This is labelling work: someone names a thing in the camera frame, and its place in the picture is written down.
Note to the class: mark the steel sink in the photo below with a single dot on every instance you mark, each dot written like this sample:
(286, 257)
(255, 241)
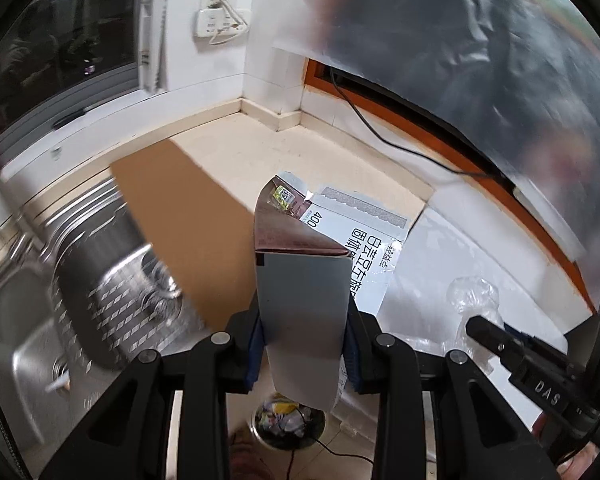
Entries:
(30, 360)

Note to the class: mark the clear plastic bag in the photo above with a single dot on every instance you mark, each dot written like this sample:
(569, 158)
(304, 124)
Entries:
(472, 295)

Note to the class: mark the translucent plastic film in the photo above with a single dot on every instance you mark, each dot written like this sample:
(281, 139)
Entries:
(430, 25)

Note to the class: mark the orange wooden window frame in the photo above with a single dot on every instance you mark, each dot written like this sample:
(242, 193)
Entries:
(315, 77)

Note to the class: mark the silver foil printed packet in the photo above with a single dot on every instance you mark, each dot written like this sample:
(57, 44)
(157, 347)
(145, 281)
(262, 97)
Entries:
(300, 300)

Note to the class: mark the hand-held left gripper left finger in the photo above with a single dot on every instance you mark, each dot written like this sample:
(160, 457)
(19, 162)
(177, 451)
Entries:
(252, 360)

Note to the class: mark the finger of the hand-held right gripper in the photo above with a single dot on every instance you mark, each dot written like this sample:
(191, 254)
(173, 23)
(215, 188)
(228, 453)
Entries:
(490, 335)

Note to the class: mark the brown cardboard sheet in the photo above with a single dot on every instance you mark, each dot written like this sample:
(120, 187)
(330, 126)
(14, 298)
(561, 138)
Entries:
(180, 210)

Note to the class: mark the dark glass window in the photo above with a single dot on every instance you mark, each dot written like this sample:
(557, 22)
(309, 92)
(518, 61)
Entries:
(70, 45)

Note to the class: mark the house slipper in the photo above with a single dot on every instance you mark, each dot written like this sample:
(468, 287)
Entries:
(250, 455)

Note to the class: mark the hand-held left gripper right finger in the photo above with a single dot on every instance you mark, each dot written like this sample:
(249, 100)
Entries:
(354, 365)

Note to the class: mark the white plastic holder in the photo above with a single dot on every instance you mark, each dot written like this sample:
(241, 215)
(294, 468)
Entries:
(150, 45)

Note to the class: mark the round trash bin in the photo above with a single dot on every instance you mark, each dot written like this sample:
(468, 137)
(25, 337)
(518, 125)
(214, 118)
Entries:
(280, 425)

